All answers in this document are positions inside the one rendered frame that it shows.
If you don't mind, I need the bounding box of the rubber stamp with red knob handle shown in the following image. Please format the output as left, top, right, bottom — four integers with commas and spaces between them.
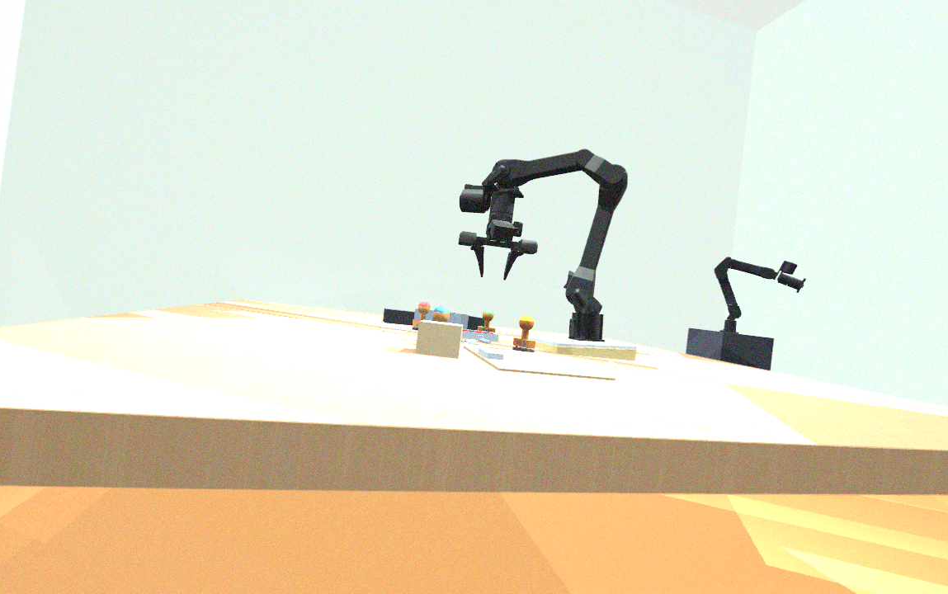
412, 302, 430, 330

